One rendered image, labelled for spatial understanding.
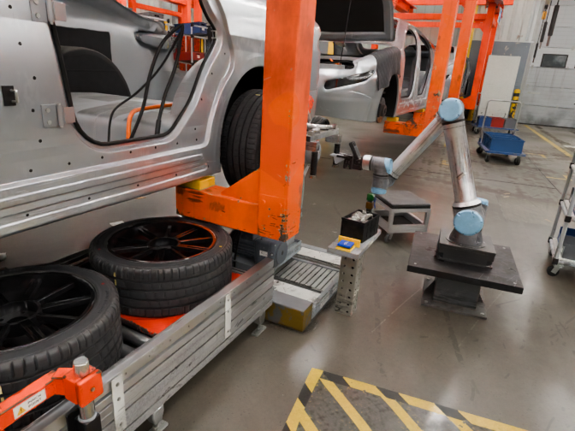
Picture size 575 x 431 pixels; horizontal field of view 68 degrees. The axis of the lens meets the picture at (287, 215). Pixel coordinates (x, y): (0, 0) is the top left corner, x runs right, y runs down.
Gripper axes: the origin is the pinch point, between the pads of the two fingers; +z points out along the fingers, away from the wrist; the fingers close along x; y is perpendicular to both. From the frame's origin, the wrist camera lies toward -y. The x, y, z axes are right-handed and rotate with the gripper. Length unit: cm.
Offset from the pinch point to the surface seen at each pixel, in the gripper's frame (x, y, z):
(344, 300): -40, 74, -30
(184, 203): -76, 23, 54
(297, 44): -76, -58, -8
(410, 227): 91, 69, -39
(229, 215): -76, 24, 24
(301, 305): -64, 70, -15
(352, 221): -37, 27, -29
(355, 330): -51, 83, -42
